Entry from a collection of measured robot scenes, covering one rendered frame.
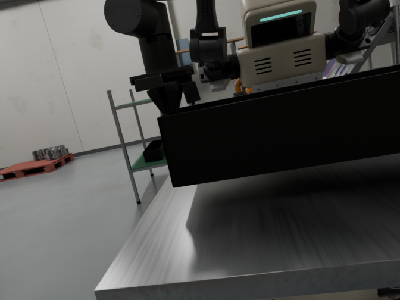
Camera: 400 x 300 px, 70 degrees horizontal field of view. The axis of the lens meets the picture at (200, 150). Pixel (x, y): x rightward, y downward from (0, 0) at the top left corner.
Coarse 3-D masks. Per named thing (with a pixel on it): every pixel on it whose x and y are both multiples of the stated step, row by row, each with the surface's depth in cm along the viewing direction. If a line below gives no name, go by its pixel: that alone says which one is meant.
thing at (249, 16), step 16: (240, 0) 91; (256, 0) 86; (272, 0) 84; (288, 0) 83; (304, 0) 81; (256, 16) 84; (272, 16) 84; (288, 16) 84; (304, 16) 85; (256, 32) 88; (272, 32) 88; (288, 32) 89; (304, 32) 89
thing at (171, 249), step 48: (192, 192) 54; (240, 192) 49; (288, 192) 45; (336, 192) 42; (384, 192) 39; (144, 240) 39; (192, 240) 37; (240, 240) 35; (288, 240) 33; (336, 240) 31; (384, 240) 29; (96, 288) 31; (144, 288) 30; (192, 288) 30; (240, 288) 29; (288, 288) 28; (336, 288) 28
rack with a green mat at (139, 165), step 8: (112, 104) 258; (128, 104) 258; (136, 104) 258; (112, 112) 259; (136, 112) 346; (160, 112) 260; (120, 128) 264; (120, 136) 264; (144, 144) 355; (128, 160) 269; (136, 160) 307; (144, 160) 299; (160, 160) 284; (128, 168) 271; (136, 168) 271; (144, 168) 271; (136, 192) 276; (136, 200) 278
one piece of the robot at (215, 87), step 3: (216, 81) 98; (219, 81) 98; (222, 81) 97; (210, 84) 98; (213, 84) 98; (216, 84) 97; (219, 84) 97; (222, 84) 97; (213, 87) 97; (216, 87) 97; (219, 87) 97; (222, 87) 97; (225, 87) 97; (213, 90) 97; (216, 90) 97; (219, 90) 97
